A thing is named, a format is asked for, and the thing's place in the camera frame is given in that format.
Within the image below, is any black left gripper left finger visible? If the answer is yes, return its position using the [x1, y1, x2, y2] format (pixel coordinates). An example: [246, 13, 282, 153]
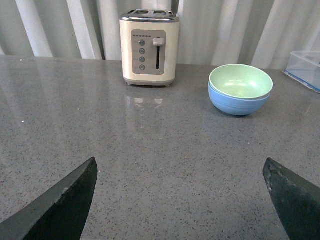
[0, 157, 98, 240]

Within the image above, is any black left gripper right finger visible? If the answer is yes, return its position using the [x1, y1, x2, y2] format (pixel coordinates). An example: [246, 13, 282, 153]
[262, 158, 320, 240]

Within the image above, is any blue bowl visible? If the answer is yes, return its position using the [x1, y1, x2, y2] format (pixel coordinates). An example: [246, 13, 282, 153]
[207, 83, 270, 116]

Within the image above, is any green bowl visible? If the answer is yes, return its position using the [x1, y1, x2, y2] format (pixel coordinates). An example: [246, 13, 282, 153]
[209, 64, 274, 99]

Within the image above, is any clear plastic container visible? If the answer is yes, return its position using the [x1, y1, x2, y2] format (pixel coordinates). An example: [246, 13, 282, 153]
[283, 51, 320, 93]

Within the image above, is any white curtain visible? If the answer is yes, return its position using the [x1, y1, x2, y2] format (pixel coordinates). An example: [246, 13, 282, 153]
[0, 0, 320, 70]

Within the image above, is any cream toaster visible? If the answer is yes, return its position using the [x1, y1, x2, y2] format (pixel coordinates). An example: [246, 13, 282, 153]
[119, 9, 180, 87]

